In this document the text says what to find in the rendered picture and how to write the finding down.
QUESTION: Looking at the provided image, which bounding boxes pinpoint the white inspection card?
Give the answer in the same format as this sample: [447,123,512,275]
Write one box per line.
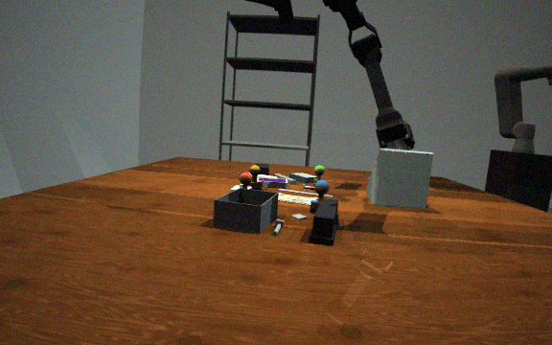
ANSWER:
[278,193,318,205]

